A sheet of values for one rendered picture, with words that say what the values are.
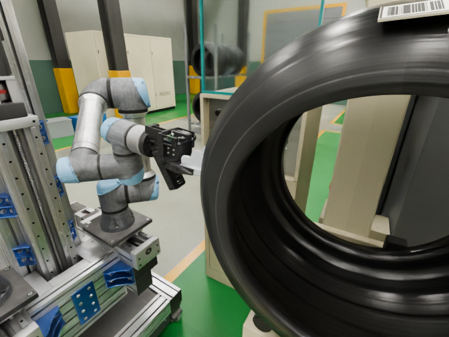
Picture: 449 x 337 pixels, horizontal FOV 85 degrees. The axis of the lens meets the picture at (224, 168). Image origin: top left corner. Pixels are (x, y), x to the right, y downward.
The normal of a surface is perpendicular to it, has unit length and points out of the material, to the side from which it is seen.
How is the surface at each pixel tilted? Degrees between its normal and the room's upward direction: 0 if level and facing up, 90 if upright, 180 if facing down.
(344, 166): 90
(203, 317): 0
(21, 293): 0
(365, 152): 90
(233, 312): 0
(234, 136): 84
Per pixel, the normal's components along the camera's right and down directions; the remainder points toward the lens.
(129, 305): 0.00, -0.91
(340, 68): -0.54, 0.17
